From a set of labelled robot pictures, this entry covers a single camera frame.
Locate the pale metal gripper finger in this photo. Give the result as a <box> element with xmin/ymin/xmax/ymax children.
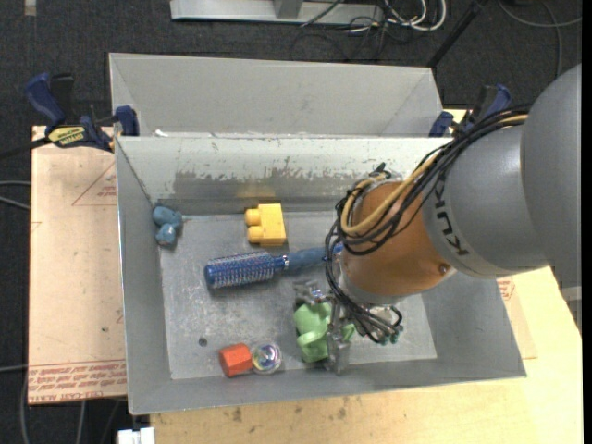
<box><xmin>293</xmin><ymin>279</ymin><xmax>332</xmax><ymax>307</ymax></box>
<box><xmin>322</xmin><ymin>329</ymin><xmax>353</xmax><ymax>376</ymax></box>

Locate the light green cup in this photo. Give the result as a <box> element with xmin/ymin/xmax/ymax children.
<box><xmin>292</xmin><ymin>301</ymin><xmax>357</xmax><ymax>364</ymax></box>

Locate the clear shiny ball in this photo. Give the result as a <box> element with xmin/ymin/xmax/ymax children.
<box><xmin>251</xmin><ymin>342</ymin><xmax>283</xmax><ymax>376</ymax></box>

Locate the blue hairbrush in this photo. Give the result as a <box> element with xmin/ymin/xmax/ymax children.
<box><xmin>203</xmin><ymin>243</ymin><xmax>346</xmax><ymax>290</ymax></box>

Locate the yellow toy brick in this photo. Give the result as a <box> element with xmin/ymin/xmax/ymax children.
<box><xmin>243</xmin><ymin>203</ymin><xmax>288</xmax><ymax>248</ymax></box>

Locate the orange-red block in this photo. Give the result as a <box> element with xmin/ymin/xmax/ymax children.
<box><xmin>218</xmin><ymin>342</ymin><xmax>254</xmax><ymax>379</ymax></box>

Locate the blue lumpy toy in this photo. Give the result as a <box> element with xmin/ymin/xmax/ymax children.
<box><xmin>151</xmin><ymin>204</ymin><xmax>185</xmax><ymax>249</ymax></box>

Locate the grey metal bin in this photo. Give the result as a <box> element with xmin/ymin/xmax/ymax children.
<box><xmin>108</xmin><ymin>52</ymin><xmax>528</xmax><ymax>416</ymax></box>

